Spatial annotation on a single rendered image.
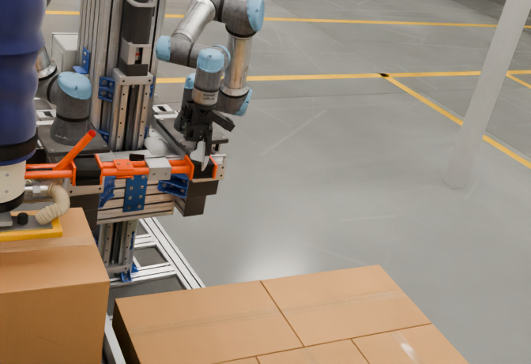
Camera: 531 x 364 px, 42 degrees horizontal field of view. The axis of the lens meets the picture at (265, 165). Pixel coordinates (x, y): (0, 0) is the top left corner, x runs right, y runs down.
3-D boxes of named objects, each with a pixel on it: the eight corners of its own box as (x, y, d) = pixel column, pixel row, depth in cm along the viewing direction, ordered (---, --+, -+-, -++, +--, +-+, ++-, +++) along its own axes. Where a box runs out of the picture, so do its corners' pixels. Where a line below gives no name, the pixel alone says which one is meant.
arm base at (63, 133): (44, 128, 255) (46, 103, 251) (84, 125, 263) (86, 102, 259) (56, 147, 245) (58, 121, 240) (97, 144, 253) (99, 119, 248)
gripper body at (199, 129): (178, 132, 211) (183, 95, 206) (205, 132, 215) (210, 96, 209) (185, 143, 205) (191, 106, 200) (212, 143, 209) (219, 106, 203)
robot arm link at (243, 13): (216, 96, 281) (227, -19, 241) (251, 104, 281) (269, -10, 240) (208, 116, 273) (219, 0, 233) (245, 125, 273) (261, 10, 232)
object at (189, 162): (190, 180, 211) (192, 166, 209) (182, 168, 217) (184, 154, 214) (215, 179, 215) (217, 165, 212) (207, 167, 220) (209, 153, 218)
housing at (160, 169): (148, 181, 206) (149, 168, 204) (141, 170, 211) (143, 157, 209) (170, 180, 209) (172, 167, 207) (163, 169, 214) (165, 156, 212)
